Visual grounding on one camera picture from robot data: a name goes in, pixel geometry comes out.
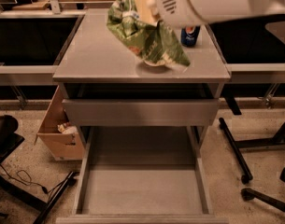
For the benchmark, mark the white paper bowl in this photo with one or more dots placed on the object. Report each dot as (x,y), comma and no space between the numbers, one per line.
(154,64)

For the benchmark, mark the blue pepsi can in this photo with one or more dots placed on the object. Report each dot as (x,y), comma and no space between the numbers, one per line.
(189,36)

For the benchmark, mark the black chair base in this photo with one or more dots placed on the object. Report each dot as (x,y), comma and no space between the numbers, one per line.
(250,194)

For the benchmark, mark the open grey middle drawer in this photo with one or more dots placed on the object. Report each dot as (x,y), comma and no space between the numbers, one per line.
(142,175)

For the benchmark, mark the black table leg frame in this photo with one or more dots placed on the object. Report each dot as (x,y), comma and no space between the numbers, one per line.
(277,140)

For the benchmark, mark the cardboard box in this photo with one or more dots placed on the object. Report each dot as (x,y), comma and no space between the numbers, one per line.
(63,146)

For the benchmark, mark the grey metal drawer cabinet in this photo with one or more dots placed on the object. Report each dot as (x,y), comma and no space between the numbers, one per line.
(97,66)

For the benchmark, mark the black stand leg left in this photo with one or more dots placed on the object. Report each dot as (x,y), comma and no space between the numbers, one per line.
(55,194)

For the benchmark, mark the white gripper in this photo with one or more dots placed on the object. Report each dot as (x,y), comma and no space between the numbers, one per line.
(175,8)

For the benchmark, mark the crumpled paper in box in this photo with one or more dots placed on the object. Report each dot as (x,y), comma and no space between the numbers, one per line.
(66,128)

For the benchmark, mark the grey top drawer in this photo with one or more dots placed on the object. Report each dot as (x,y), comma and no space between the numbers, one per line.
(140,113)

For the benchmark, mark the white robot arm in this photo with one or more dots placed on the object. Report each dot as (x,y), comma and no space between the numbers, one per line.
(227,10)

